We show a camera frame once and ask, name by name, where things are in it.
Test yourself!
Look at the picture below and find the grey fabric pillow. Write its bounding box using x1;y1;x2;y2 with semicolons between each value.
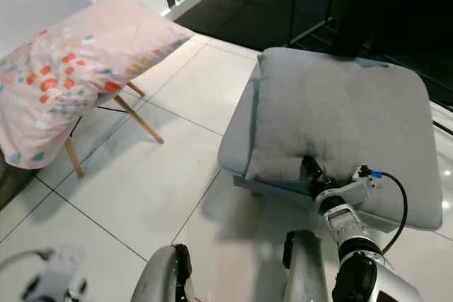
246;47;415;184

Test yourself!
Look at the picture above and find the grey upholstered ottoman chair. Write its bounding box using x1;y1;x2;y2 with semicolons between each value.
217;54;445;232

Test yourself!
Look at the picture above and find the pink patterned pillow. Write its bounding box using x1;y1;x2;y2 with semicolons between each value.
0;0;194;170

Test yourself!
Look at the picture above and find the silver right robot leg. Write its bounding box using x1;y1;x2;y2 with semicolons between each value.
282;229;331;302

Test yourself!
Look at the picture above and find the silver robot leg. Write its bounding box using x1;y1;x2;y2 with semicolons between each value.
282;229;331;302
131;243;194;302

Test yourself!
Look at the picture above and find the black garment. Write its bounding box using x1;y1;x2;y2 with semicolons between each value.
328;0;398;59

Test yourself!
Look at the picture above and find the wooden legged stool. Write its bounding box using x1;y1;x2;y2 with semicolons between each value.
64;81;165;179

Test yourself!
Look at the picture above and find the silver left robot leg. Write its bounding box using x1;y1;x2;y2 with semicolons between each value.
131;243;194;302

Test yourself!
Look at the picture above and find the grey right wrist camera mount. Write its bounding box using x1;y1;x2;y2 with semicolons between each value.
324;170;381;207

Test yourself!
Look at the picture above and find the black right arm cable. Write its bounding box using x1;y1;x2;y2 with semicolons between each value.
370;169;409;255

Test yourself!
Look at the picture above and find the grey left arm cable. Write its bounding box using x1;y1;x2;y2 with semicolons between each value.
0;247;55;272

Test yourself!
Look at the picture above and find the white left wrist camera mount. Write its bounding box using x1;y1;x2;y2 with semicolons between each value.
21;245;90;302

